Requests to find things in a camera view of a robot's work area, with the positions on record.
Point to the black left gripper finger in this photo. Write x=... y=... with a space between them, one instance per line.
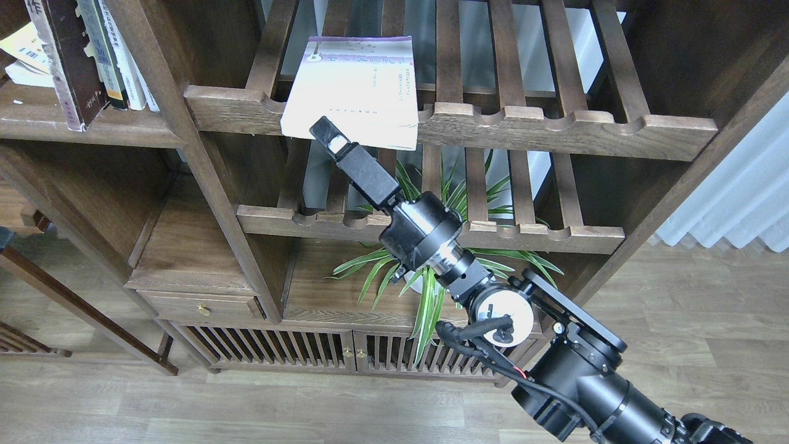
x=6 y=236

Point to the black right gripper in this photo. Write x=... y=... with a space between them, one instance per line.
x=418 y=227

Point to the white purple paperback book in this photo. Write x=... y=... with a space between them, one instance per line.
x=365 y=86

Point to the green yellow paperback book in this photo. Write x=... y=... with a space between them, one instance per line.
x=32 y=65

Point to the maroon thick book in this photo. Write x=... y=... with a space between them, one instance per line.
x=76 y=78

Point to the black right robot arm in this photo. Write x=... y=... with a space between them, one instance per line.
x=575 y=384

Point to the dark spine upright book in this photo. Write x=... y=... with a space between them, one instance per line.
x=103 y=53

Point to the brass drawer knob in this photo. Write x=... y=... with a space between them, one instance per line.
x=203 y=310

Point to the dark wooden bookshelf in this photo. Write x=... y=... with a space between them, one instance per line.
x=605 y=115

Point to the thin white upright book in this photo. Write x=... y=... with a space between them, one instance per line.
x=151 y=103

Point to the white curtain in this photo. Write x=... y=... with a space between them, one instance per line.
x=744 y=199

